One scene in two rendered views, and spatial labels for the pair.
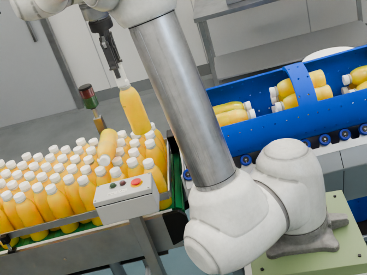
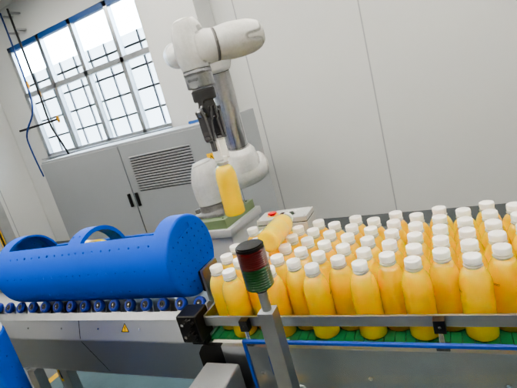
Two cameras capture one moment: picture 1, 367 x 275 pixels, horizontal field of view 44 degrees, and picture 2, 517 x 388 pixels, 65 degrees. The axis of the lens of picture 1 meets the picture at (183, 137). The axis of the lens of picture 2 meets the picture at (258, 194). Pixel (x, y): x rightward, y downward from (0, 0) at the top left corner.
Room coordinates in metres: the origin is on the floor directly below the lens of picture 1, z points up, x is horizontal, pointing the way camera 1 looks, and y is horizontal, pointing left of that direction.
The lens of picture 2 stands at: (2.75, 0.68, 1.56)
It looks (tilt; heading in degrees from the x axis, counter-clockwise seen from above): 14 degrees down; 200
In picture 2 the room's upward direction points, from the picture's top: 15 degrees counter-clockwise
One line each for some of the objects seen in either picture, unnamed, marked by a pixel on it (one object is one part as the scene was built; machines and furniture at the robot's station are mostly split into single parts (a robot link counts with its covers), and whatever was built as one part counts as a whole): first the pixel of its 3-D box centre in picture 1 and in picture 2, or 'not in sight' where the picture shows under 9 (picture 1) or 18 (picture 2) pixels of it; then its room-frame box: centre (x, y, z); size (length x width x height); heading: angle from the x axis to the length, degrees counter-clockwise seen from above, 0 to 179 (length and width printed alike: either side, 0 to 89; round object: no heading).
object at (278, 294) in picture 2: not in sight; (277, 302); (1.78, 0.30, 0.99); 0.07 x 0.07 x 0.19
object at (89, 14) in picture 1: (95, 9); (199, 79); (1.51, 0.14, 1.64); 0.09 x 0.09 x 0.06
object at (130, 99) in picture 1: (134, 108); (228, 188); (1.50, 0.14, 1.28); 0.07 x 0.07 x 0.19
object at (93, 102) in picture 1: (90, 101); (257, 275); (1.98, 0.35, 1.18); 0.06 x 0.06 x 0.05
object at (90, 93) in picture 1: (87, 92); (251, 256); (1.98, 0.35, 1.23); 0.06 x 0.06 x 0.04
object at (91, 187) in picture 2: not in sight; (161, 212); (-0.45, -1.45, 0.72); 2.15 x 0.54 x 1.45; 79
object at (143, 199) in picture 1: (127, 198); (287, 225); (1.32, 0.25, 1.05); 0.20 x 0.10 x 0.10; 84
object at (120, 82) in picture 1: (119, 77); (222, 148); (1.48, 0.14, 1.42); 0.03 x 0.01 x 0.07; 84
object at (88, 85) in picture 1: (90, 102); (258, 277); (1.98, 0.35, 1.18); 0.06 x 0.06 x 0.16
